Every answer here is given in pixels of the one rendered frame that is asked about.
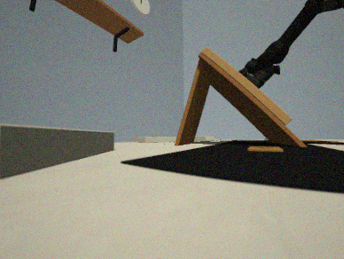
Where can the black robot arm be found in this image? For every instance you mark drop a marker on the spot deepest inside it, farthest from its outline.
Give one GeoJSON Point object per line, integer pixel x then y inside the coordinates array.
{"type": "Point", "coordinates": [277, 51]}

